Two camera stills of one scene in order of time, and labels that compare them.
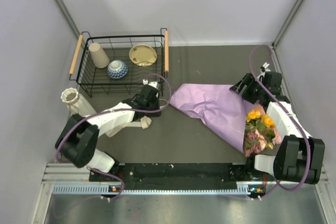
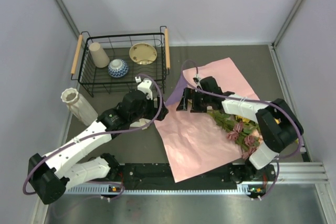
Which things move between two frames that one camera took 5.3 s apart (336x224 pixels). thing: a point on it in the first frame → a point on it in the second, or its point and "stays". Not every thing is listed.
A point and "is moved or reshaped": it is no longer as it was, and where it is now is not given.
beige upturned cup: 100,58 stays
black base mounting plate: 218,172 stays
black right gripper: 247,80 → 183,104
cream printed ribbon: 145,123 stays
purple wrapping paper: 220,106 is moved or reshaped
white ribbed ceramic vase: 76,103 stays
